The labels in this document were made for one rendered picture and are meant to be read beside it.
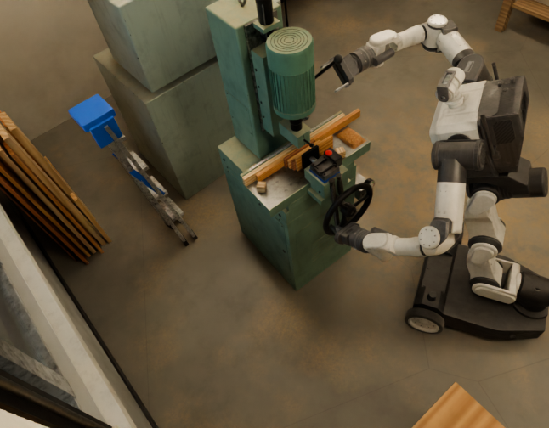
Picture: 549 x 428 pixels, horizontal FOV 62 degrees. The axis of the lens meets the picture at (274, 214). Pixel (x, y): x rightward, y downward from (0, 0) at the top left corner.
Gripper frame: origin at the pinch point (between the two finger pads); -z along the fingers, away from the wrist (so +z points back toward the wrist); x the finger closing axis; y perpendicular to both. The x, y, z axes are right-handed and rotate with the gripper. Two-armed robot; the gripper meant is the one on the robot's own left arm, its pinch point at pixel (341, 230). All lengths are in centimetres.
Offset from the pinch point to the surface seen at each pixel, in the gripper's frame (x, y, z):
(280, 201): -12.7, 17.1, -19.4
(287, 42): 7, 78, -3
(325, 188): 4.1, 16.3, -8.9
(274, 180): -7.6, 22.9, -29.2
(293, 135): 6.1, 39.1, -23.2
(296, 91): 5, 60, -5
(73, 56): -33, 103, -257
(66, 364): -117, 7, -18
